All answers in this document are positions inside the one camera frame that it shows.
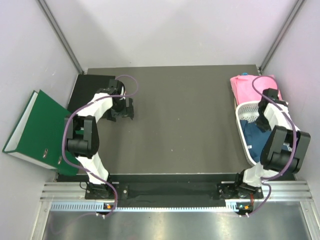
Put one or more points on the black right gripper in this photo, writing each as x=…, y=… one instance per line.
x=263, y=127

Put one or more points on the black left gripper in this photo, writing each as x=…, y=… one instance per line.
x=127, y=111

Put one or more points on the blue t shirt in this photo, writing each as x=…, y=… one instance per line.
x=255, y=139

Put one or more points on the white perforated plastic basket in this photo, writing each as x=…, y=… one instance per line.
x=246, y=111

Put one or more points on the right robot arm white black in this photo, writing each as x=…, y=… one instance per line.
x=273, y=142

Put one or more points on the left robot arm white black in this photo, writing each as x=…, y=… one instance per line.
x=81, y=138

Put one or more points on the pink folded t shirt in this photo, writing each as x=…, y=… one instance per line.
x=243, y=91

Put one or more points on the green ring binder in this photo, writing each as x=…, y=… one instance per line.
x=38, y=133

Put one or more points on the grey slotted cable duct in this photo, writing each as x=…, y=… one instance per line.
x=106, y=207

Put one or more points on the right aluminium corner post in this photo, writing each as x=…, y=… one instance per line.
x=293, y=13

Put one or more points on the aluminium corner post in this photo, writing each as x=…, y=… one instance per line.
x=293, y=13
x=60, y=35

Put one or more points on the left aluminium corner post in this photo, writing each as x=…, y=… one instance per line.
x=60, y=35

